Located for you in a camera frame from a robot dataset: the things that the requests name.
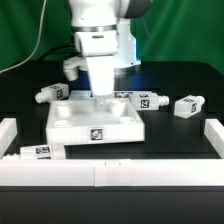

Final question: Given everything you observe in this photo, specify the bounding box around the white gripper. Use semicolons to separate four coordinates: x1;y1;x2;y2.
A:
75;31;118;96

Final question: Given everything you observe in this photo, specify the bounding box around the white square tabletop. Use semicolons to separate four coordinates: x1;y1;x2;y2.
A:
46;98;145;145

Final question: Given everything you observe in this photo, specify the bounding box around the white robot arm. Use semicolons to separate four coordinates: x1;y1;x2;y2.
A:
63;0;153;100

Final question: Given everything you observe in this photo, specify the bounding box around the white fiducial marker sheet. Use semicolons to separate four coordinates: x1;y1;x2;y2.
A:
68;89;153;103

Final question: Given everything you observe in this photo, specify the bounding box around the white U-shaped obstacle fence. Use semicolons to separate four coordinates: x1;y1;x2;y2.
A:
0;118;224;187

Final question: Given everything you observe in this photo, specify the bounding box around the black cable bundle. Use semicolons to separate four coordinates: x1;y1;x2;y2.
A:
39;34;79;61

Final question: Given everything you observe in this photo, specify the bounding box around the white cable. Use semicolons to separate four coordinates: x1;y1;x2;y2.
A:
0;0;48;75

